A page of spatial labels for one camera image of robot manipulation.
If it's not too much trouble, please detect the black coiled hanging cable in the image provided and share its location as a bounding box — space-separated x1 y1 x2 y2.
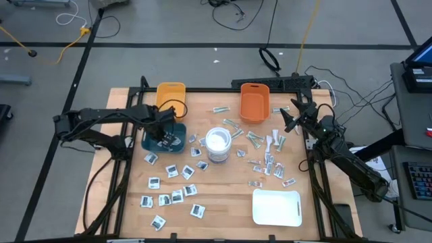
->
258 0 281 77

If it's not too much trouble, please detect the black arm base cable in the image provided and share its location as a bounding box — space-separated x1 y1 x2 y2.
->
82 155 117 234

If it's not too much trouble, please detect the black desk beam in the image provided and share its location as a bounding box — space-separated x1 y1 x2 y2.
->
354 130 406 163

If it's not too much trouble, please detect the grey green bag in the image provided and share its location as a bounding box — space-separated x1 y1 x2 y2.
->
89 0 131 8

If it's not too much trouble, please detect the black chair base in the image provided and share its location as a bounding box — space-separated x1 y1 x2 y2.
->
0 103 14 136

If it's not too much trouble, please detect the black keyboard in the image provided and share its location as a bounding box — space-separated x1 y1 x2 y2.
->
402 161 432 201

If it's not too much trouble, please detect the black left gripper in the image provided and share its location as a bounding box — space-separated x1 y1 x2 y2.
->
148 107 177 149

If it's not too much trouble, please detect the yellow floor extension cable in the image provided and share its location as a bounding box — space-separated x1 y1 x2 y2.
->
0 25 92 65

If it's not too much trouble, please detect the black flat pad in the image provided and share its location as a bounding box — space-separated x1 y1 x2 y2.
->
332 203 356 239

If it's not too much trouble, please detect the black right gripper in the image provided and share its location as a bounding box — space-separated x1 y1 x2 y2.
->
279 98 320 133

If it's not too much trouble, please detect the white box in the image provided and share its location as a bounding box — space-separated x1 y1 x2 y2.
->
349 145 392 173

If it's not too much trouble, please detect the orange plastic bin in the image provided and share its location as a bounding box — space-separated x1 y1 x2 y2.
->
240 82 271 124

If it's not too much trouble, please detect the black monitor blue screen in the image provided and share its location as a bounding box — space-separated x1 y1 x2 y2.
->
401 43 432 95

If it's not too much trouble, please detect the yellow hanging cable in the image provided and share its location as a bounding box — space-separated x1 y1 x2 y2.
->
296 0 321 74

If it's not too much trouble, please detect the dark grey low desk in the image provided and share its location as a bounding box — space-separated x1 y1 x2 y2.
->
390 144 432 233

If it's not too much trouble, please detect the teal plastic bin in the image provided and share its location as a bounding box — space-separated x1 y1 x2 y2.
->
140 121 188 155

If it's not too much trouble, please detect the black floor cable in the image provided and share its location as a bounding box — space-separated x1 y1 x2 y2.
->
88 8 122 40
200 0 266 32
302 65 398 134

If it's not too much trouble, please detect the white floor cable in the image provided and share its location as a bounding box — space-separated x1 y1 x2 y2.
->
55 0 89 28

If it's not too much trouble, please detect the white plastic bin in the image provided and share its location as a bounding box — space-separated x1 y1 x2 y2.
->
252 188 303 227

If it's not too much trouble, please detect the grey floor bar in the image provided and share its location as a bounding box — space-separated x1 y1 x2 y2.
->
0 74 33 86

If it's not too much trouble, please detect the yellow plastic bin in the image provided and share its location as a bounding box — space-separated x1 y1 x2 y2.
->
155 82 187 119

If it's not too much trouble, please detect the grey metal base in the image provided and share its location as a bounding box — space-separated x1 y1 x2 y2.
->
7 0 72 8

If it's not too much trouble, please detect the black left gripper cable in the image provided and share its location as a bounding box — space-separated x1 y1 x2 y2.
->
157 99 188 119

